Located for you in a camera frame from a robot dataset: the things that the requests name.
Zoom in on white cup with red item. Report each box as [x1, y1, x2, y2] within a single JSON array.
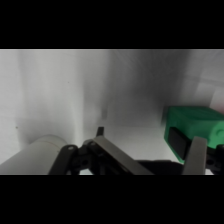
[[0, 133, 69, 176]]

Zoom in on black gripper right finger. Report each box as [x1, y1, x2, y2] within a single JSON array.
[[167, 127, 224, 176]]

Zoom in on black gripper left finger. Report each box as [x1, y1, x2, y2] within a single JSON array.
[[48, 126, 155, 176]]

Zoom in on green cube block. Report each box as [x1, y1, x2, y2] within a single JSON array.
[[162, 105, 224, 165]]

